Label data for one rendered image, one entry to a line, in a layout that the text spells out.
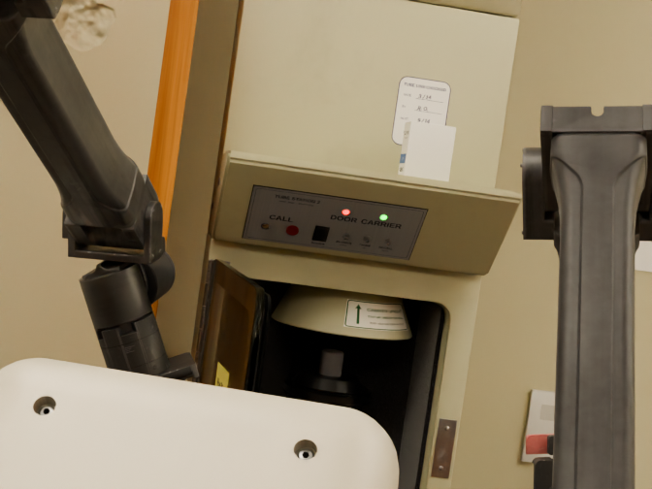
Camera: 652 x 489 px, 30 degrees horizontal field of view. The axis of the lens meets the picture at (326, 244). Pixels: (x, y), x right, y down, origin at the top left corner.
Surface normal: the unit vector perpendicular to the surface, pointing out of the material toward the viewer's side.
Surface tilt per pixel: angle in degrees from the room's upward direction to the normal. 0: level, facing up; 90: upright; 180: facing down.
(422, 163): 90
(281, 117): 90
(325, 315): 66
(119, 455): 48
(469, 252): 135
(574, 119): 60
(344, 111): 90
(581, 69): 90
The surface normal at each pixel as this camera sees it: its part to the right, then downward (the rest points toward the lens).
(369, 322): 0.36, -0.30
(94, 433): 0.00, -0.64
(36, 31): 0.98, 0.18
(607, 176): -0.18, -0.48
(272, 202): 0.00, 0.75
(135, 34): 0.14, 0.07
